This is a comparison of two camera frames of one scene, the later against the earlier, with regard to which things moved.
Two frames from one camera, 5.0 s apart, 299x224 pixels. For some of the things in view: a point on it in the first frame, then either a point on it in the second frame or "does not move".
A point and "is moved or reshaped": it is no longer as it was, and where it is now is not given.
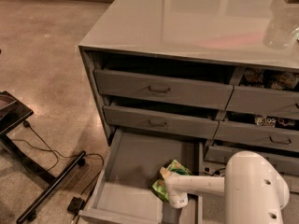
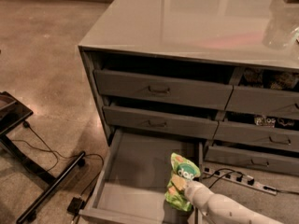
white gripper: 176,192 -> 195,190
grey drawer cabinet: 213,62 does not move
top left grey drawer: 163,90 does not move
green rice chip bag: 160,186 is moved or reshaped
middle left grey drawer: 186,122 does not move
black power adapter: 76,204 does not move
